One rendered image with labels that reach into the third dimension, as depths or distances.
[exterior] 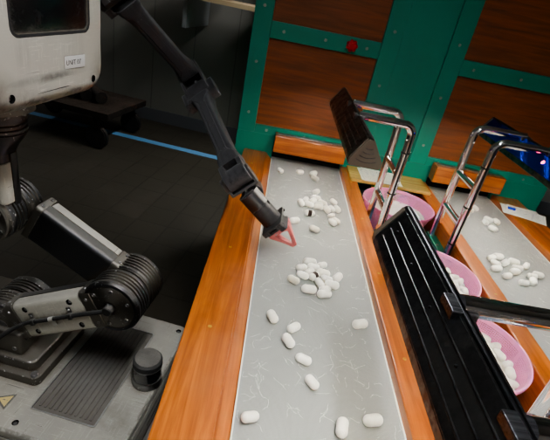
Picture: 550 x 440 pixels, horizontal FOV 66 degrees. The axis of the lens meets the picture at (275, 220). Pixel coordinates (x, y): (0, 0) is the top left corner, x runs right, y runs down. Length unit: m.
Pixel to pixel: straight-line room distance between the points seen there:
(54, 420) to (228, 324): 0.45
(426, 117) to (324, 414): 1.34
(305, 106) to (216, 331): 1.15
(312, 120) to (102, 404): 1.27
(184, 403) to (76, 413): 0.41
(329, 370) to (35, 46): 0.77
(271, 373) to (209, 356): 0.12
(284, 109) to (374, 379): 1.20
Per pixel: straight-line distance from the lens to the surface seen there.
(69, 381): 1.19
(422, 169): 1.94
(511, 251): 1.66
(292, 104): 1.80
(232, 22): 4.20
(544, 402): 0.65
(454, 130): 1.94
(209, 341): 0.85
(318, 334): 0.96
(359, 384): 0.89
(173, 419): 0.74
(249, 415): 0.77
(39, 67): 0.83
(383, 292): 1.11
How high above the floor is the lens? 1.37
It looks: 28 degrees down
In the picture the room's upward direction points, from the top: 12 degrees clockwise
